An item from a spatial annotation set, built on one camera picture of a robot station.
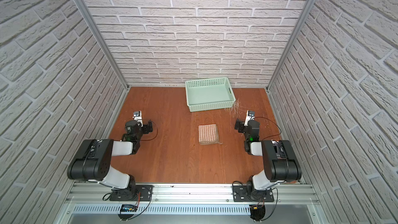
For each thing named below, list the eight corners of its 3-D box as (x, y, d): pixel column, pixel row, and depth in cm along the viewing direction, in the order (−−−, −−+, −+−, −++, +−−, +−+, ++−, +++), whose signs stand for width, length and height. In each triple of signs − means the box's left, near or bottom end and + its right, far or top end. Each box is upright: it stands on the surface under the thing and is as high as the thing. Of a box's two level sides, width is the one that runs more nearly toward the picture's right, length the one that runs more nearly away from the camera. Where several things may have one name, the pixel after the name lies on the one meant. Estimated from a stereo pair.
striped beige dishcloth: (198, 144, 91) (198, 143, 90) (198, 125, 100) (198, 123, 98) (221, 144, 92) (222, 143, 90) (220, 125, 100) (220, 123, 98)
